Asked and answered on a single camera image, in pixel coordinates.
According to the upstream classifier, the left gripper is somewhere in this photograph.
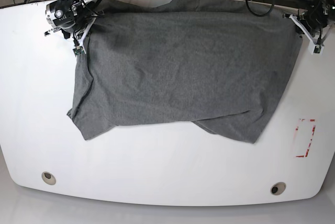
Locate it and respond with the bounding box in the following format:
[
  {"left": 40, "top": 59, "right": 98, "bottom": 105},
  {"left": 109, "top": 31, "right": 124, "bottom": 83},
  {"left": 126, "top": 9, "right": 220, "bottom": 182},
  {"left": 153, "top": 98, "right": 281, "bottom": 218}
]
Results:
[{"left": 284, "top": 12, "right": 334, "bottom": 49}]

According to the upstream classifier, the right table grommet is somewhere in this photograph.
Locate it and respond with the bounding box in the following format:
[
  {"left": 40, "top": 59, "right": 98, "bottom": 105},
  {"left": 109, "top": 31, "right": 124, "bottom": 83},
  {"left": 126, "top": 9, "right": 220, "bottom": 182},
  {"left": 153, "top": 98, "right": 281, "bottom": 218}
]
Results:
[{"left": 270, "top": 182, "right": 286, "bottom": 196}]

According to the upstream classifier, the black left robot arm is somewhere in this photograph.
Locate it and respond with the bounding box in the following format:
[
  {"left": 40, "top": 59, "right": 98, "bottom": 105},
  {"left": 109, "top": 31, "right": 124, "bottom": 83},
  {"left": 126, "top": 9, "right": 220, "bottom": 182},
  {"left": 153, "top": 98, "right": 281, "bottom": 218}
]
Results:
[{"left": 285, "top": 0, "right": 334, "bottom": 54}]

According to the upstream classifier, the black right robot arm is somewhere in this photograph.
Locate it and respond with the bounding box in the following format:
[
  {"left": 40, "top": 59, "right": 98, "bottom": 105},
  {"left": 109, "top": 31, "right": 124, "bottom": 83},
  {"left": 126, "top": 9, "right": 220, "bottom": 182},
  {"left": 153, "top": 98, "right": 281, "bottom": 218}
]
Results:
[{"left": 44, "top": 0, "right": 104, "bottom": 55}]

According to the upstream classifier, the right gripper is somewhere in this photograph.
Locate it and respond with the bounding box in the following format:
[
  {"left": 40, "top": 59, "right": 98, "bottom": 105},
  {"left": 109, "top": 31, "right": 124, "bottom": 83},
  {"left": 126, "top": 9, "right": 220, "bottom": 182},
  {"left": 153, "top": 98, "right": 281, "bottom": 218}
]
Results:
[{"left": 44, "top": 12, "right": 104, "bottom": 49}]

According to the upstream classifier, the left table grommet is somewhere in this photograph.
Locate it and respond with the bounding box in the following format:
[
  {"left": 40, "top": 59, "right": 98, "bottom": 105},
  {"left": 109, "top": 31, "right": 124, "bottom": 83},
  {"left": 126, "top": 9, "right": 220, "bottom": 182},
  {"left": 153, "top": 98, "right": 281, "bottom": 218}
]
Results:
[{"left": 41, "top": 172, "right": 57, "bottom": 185}]

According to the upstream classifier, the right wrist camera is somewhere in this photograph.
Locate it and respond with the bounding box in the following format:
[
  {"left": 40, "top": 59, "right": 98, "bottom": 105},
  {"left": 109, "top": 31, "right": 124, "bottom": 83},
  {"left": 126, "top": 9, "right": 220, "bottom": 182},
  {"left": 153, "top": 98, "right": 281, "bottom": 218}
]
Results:
[{"left": 73, "top": 46, "right": 85, "bottom": 57}]

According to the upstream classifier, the grey T-shirt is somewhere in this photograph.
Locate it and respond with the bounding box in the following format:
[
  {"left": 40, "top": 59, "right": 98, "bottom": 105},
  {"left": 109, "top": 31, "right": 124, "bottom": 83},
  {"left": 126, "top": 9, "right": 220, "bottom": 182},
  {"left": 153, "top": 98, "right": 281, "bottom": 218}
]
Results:
[{"left": 68, "top": 0, "right": 303, "bottom": 143}]

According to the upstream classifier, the red tape marker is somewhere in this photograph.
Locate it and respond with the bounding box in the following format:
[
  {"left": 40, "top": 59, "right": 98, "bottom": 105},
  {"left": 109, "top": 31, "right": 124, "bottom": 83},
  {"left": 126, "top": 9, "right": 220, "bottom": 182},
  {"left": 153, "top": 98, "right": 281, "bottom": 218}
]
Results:
[{"left": 293, "top": 118, "right": 316, "bottom": 158}]

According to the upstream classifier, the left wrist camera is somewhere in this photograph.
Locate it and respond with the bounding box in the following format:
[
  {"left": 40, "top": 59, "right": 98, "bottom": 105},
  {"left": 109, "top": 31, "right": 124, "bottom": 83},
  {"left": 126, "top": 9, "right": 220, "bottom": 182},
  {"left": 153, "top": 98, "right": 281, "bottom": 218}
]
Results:
[{"left": 308, "top": 41, "right": 324, "bottom": 55}]

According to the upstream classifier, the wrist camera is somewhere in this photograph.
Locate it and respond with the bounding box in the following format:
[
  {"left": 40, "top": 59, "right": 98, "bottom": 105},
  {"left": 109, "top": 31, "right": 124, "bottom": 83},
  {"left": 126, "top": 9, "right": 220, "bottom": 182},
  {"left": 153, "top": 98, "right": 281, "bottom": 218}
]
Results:
[
  {"left": 73, "top": 46, "right": 85, "bottom": 57},
  {"left": 308, "top": 41, "right": 324, "bottom": 55}
]

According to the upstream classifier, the table grommet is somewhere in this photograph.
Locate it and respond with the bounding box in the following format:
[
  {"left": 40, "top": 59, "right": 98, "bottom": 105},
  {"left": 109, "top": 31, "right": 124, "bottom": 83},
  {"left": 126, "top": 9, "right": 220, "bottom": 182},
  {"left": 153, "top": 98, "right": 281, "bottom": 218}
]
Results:
[
  {"left": 41, "top": 172, "right": 57, "bottom": 185},
  {"left": 270, "top": 182, "right": 286, "bottom": 196}
]

